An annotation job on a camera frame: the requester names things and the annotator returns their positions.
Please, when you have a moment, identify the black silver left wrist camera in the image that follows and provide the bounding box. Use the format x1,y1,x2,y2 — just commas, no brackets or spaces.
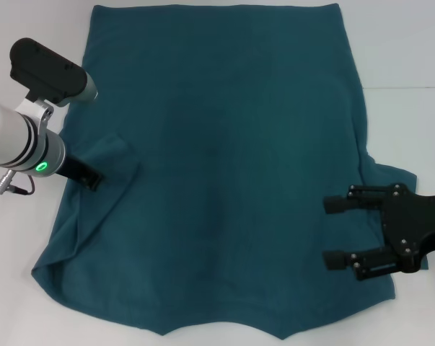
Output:
9,37,99,107

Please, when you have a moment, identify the teal blue t-shirt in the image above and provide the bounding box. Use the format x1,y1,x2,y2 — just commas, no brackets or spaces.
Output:
31,3,429,342

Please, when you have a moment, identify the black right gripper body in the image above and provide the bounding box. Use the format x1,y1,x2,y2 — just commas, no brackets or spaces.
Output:
381,182,435,273

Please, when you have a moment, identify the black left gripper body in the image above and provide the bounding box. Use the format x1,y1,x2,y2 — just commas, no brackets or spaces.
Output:
56,156,97,187

